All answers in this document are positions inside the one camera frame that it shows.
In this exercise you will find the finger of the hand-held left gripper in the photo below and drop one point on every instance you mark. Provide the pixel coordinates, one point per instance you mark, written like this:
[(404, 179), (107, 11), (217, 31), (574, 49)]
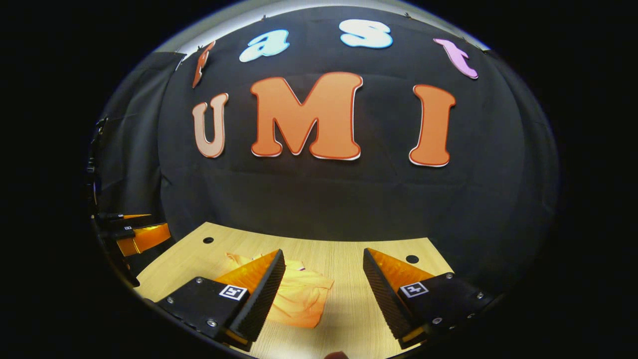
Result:
[(147, 238), (124, 218)]

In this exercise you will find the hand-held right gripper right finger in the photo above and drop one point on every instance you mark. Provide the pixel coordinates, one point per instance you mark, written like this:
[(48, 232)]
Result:
[(384, 299)]

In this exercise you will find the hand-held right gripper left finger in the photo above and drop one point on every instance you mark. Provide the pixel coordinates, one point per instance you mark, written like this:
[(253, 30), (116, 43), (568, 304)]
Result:
[(261, 304)]

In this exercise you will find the orange T-shirt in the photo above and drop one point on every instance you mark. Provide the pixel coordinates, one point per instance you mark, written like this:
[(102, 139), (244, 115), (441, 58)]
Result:
[(301, 299)]

